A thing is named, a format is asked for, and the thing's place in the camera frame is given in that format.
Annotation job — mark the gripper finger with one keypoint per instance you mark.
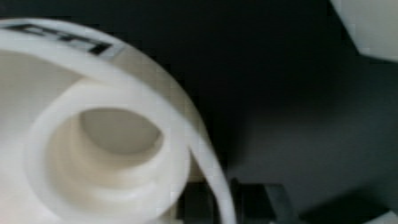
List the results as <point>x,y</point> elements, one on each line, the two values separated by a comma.
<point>263,204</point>

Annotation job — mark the white round stool seat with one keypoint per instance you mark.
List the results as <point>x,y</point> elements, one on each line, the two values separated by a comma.
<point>103,143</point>

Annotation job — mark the white fence right wall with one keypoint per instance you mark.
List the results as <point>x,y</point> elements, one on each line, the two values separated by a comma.
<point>370,20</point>

